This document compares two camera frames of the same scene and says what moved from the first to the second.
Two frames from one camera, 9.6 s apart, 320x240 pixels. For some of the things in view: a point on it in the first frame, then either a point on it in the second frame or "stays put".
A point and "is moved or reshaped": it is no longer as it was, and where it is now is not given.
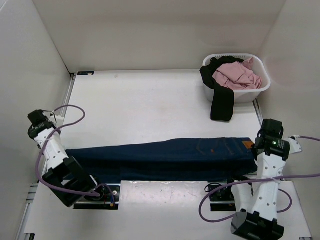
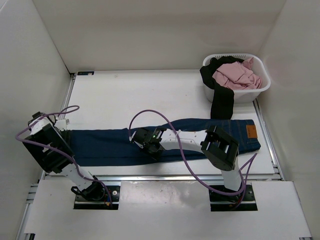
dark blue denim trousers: [168, 160] is moved or reshaped
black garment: [222, 97] stays put
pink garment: [238, 76] stays put
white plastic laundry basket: [242, 96] stays put
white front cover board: [150, 207] stays put
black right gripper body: [254, 150] -> [155, 154]
